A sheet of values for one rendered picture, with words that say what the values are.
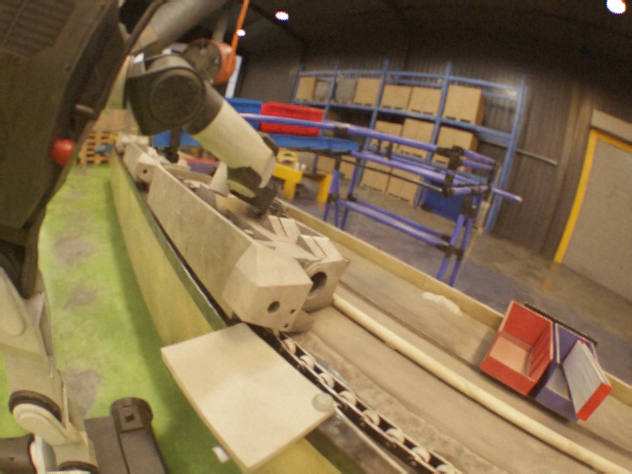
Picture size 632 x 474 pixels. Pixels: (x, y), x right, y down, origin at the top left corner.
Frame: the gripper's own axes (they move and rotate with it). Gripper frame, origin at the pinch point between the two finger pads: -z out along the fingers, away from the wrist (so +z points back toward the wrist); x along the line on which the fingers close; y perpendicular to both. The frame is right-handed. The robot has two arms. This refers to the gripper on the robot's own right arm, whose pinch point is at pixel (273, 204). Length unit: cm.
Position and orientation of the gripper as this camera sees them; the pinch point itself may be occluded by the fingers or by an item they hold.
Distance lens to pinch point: 103.1
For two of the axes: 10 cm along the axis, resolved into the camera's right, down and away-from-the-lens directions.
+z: -5.5, -3.2, -7.7
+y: 6.7, 3.8, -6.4
